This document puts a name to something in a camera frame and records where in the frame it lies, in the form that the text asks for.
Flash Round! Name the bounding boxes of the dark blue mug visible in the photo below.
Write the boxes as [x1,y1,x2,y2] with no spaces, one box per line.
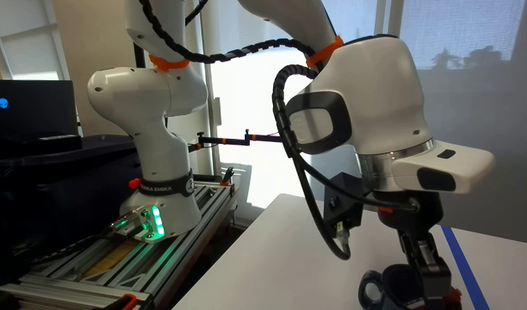
[358,263,454,310]

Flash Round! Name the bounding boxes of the blue tape strip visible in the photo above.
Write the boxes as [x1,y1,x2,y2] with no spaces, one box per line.
[440,226,490,310]

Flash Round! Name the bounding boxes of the window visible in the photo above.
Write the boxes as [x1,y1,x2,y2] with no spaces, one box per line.
[202,0,379,209]
[0,0,71,81]
[399,0,527,71]

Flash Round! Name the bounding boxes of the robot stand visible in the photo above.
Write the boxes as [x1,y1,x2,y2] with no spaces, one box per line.
[0,172,240,310]

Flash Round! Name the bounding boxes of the dark blue storage bin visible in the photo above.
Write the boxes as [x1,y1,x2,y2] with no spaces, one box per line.
[0,134,142,259]

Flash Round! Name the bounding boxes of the black laptop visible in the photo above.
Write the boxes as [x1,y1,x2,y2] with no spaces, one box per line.
[0,79,80,152]

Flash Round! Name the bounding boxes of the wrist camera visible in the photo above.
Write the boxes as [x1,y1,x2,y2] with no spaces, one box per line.
[323,172,368,242]

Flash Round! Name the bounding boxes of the red handled clamp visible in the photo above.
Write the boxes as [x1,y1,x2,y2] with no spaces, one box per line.
[96,294,138,310]

